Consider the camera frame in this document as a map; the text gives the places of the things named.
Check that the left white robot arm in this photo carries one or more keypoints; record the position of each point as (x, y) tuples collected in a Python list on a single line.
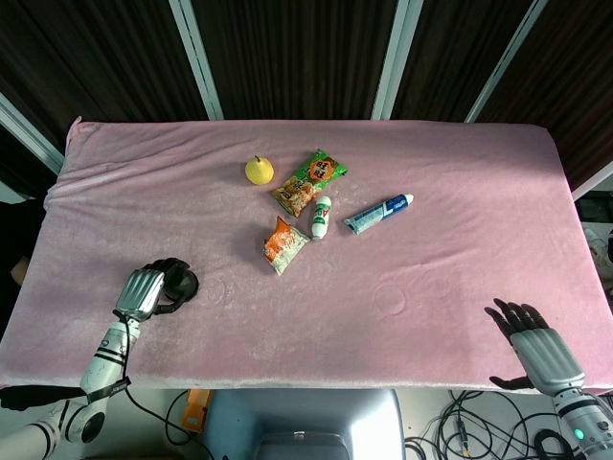
[(103, 364)]

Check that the small white green bottle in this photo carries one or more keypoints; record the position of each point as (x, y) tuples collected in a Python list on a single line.
[(321, 218)]

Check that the orange object under table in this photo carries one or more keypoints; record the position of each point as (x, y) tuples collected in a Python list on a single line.
[(194, 407)]

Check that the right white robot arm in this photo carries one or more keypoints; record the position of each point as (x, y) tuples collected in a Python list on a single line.
[(584, 421)]

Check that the black round object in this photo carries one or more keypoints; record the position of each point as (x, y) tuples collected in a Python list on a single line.
[(184, 285)]

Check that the yellow pear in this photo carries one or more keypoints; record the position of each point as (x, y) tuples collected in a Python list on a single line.
[(259, 171)]

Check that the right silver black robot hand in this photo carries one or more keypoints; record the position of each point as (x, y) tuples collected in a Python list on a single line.
[(546, 354)]

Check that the blue white toothpaste tube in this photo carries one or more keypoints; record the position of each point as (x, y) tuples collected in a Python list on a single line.
[(378, 214)]

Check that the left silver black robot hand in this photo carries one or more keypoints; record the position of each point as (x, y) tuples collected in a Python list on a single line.
[(139, 290)]

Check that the green snack packet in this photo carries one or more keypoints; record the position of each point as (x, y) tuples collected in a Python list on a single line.
[(306, 184)]

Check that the white wall frame post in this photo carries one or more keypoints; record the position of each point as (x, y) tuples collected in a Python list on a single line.
[(397, 57), (29, 129), (507, 57), (196, 52), (596, 179)]

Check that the grey robot torso base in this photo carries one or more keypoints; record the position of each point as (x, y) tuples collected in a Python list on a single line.
[(306, 421)]

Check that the orange white snack packet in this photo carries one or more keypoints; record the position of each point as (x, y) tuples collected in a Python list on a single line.
[(283, 245)]

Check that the person's hand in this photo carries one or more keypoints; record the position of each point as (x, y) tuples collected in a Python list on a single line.
[(19, 269)]

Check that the pink plush table cloth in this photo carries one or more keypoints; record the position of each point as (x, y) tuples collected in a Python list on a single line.
[(364, 297)]

